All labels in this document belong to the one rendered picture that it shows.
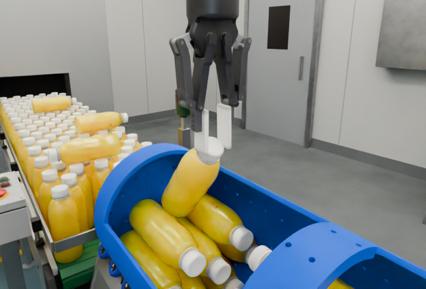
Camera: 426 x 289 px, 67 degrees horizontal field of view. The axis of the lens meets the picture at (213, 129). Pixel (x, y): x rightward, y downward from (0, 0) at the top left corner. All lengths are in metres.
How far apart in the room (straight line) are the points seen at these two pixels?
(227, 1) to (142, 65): 5.11
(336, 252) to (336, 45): 3.84
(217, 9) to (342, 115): 3.80
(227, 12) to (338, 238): 0.32
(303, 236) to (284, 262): 0.04
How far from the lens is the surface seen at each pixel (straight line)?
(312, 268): 0.38
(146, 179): 0.73
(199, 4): 0.46
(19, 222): 0.90
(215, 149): 0.51
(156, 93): 5.73
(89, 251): 0.99
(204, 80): 0.47
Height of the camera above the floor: 1.46
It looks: 16 degrees down
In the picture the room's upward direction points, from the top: straight up
